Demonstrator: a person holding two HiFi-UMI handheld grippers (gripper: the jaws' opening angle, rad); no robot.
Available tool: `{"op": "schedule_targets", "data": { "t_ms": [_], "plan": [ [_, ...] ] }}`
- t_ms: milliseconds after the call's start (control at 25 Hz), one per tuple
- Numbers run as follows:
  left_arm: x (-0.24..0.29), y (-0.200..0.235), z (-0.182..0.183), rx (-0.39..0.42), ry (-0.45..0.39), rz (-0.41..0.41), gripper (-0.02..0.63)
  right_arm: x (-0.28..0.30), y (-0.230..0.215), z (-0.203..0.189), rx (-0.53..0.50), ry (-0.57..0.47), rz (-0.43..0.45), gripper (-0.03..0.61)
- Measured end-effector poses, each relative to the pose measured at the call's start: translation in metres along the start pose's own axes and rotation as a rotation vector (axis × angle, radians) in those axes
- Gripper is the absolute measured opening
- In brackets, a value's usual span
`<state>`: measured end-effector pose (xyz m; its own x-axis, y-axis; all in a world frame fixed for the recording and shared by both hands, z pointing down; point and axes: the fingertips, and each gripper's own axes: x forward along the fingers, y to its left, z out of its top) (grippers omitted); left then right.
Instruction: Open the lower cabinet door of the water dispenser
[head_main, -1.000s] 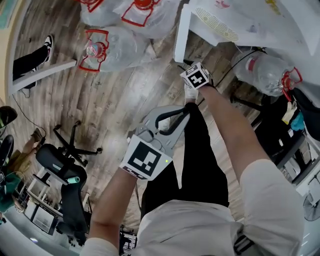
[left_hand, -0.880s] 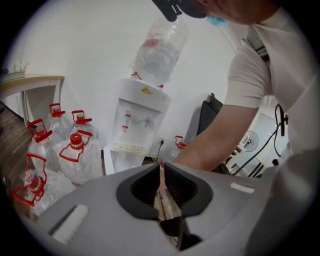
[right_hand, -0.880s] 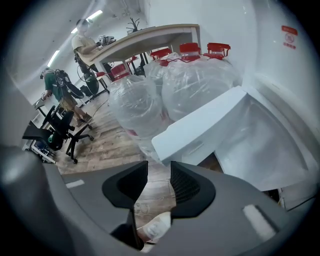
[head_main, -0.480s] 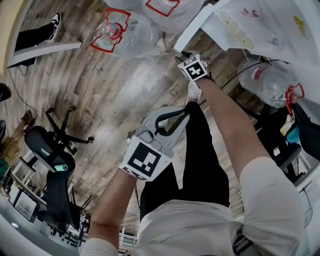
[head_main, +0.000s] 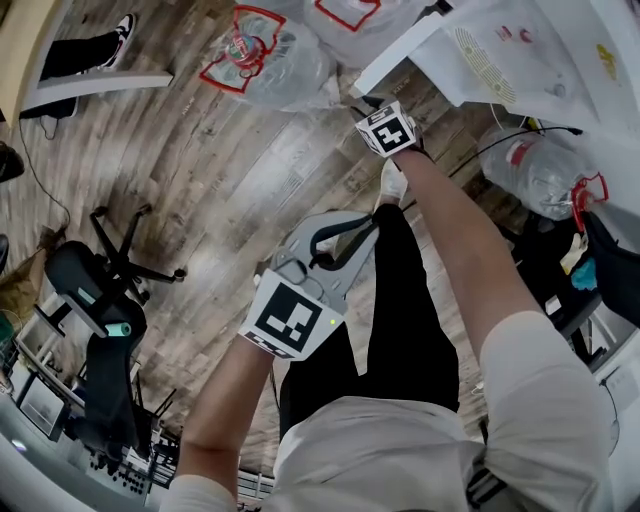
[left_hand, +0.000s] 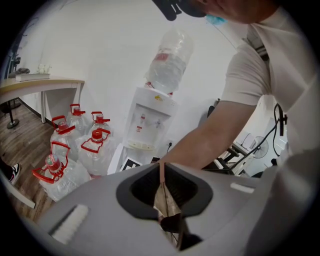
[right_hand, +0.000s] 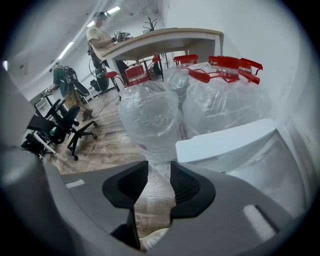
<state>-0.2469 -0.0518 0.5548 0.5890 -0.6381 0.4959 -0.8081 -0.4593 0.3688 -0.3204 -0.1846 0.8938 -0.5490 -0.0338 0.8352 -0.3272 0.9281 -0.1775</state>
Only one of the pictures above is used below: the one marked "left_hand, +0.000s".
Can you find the white standing fan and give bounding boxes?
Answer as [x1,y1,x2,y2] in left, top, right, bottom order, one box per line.
[251,135,270,160]

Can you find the clear water jug red handle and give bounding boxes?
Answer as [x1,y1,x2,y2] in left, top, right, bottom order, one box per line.
[86,110,114,136]
[76,127,116,178]
[49,114,84,161]
[31,140,93,203]
[66,103,89,136]

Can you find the white flower decoration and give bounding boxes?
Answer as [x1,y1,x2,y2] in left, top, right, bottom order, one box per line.
[35,63,53,75]

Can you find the person's white t-shirt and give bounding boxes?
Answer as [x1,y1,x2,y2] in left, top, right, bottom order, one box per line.
[220,6,320,162]

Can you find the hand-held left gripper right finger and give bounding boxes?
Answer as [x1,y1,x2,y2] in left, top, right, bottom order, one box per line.
[159,161,301,256]

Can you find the green book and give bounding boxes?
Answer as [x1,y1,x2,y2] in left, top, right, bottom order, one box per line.
[14,72,51,83]

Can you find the wooden desk white legs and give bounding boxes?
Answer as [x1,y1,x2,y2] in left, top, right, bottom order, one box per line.
[0,78,86,210]

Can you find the person's head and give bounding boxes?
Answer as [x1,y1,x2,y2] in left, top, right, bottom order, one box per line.
[186,0,281,25]

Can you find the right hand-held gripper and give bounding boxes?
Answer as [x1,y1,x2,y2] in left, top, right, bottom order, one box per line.
[119,155,161,174]

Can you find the blue face mask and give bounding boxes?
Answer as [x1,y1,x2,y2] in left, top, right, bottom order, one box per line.
[205,13,229,26]

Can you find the person's right forearm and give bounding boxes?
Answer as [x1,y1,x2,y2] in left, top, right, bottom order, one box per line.
[159,99,264,171]

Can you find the black head-mounted camera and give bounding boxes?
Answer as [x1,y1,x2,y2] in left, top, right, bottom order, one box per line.
[151,0,209,22]

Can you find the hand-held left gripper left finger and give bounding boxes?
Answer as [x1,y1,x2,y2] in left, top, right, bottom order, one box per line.
[37,161,181,256]

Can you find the white cabinet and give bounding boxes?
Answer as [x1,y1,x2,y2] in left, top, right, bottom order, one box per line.
[107,86,181,176]

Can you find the large plastic-wrapped water bottle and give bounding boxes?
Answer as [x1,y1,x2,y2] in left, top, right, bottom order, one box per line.
[144,28,195,95]

